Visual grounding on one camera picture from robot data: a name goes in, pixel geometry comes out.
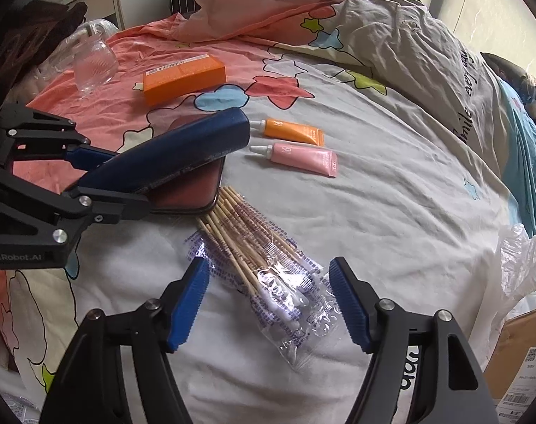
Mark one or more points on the pink tube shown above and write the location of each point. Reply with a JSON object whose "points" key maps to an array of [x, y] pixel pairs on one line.
{"points": [[301, 157]]}

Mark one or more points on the pack of cotton swabs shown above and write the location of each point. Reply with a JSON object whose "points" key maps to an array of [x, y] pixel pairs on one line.
{"points": [[268, 269]]}

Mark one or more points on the dark red flat pouch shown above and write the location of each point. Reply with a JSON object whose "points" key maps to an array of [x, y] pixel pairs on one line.
{"points": [[186, 192]]}

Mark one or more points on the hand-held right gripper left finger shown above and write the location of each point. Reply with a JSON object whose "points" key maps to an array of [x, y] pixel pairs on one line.
{"points": [[192, 302]]}

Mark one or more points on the clear glass jar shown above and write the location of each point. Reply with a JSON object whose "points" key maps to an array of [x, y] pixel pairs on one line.
{"points": [[96, 67]]}

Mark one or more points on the orange box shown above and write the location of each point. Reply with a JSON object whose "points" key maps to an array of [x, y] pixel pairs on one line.
{"points": [[184, 78]]}

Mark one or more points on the dark brown cloth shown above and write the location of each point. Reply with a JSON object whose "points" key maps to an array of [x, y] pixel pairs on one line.
{"points": [[34, 35]]}

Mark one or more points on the printed blanket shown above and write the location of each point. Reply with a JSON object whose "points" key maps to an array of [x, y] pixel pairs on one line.
{"points": [[382, 221]]}

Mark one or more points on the white plastic bag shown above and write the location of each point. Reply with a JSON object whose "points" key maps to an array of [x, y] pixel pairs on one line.
{"points": [[517, 269]]}

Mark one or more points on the teal cloth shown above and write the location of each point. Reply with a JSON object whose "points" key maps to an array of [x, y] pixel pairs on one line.
{"points": [[528, 159]]}

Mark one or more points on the cardboard box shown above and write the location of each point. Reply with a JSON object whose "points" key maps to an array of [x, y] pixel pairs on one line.
{"points": [[522, 344]]}

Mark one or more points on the pink cloth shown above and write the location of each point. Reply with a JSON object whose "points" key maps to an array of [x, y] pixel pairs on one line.
{"points": [[272, 0]]}

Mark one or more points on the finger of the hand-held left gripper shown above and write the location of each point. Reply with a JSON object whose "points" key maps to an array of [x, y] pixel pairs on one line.
{"points": [[89, 157], [118, 210]]}

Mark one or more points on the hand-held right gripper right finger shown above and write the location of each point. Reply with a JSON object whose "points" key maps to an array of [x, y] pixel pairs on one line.
{"points": [[348, 304]]}

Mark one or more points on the orange tube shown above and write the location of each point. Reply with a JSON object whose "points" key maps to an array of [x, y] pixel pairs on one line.
{"points": [[296, 132]]}

